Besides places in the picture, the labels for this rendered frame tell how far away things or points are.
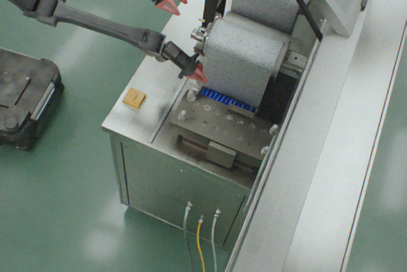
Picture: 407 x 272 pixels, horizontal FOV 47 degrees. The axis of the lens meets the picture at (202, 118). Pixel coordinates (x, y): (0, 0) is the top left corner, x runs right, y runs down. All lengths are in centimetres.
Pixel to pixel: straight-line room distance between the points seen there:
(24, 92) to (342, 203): 201
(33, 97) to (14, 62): 28
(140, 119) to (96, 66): 133
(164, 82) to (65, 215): 106
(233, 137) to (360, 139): 54
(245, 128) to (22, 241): 144
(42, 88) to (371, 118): 193
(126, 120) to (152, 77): 23
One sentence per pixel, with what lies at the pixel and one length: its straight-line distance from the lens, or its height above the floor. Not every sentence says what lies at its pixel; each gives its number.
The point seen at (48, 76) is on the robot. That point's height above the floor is 24.
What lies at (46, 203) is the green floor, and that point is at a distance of 272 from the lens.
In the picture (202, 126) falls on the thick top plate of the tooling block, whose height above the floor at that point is 103.
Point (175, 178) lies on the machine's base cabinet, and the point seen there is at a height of 71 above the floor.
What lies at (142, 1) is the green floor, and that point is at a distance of 350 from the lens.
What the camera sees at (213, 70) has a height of 115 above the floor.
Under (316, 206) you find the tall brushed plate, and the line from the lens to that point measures 118.
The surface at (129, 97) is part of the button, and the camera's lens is 187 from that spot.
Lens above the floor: 249
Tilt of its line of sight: 59 degrees down
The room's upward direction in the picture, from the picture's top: 10 degrees clockwise
